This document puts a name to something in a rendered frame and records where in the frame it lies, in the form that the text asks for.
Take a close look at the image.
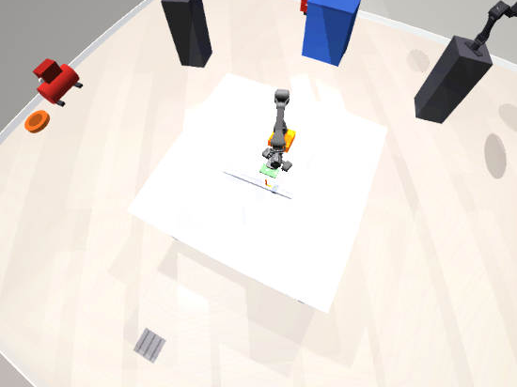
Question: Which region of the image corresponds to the green tray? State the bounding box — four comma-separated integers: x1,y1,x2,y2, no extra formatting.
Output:
259,163,280,178

